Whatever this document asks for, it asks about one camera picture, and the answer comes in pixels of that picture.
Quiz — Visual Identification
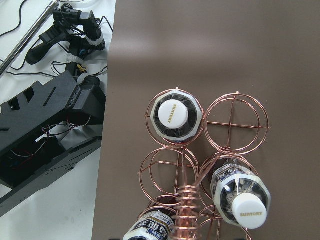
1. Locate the black device on table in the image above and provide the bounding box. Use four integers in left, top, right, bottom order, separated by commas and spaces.
0, 71, 106, 215

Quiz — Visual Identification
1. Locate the copper wire bottle basket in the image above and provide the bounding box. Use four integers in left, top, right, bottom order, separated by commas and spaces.
138, 92, 269, 240

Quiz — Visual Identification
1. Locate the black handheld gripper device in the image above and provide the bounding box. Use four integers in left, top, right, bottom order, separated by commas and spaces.
25, 3, 106, 65

